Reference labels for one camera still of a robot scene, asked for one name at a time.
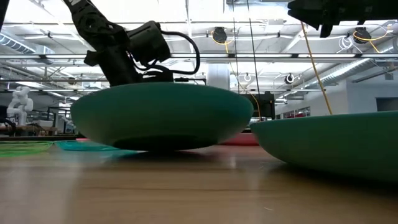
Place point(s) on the cyan translucent plastic plate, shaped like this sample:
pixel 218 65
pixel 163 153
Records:
pixel 81 145

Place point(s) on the salmon pink plastic plate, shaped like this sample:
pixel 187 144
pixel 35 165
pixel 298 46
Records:
pixel 242 140

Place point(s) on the dark green bowl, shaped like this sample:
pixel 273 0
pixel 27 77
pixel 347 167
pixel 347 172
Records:
pixel 161 115
pixel 335 146

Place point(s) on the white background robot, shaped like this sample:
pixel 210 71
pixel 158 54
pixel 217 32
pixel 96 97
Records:
pixel 20 102

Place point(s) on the black background monitor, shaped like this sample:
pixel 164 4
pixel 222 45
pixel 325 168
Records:
pixel 264 105

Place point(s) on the dark wall window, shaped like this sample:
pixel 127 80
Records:
pixel 387 104

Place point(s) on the silver ventilation duct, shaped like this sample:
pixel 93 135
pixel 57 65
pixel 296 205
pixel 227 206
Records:
pixel 357 67
pixel 15 43

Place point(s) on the black background rig frame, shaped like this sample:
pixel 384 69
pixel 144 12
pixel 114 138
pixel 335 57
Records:
pixel 189 80

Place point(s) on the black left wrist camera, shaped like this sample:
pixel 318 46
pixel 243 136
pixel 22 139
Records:
pixel 146 40

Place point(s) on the green translucent plastic plate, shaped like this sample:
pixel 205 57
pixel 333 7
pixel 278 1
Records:
pixel 21 148

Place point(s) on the long ceiling light bar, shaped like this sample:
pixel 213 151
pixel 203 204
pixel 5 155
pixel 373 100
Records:
pixel 264 56

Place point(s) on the white building column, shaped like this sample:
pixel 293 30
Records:
pixel 217 77

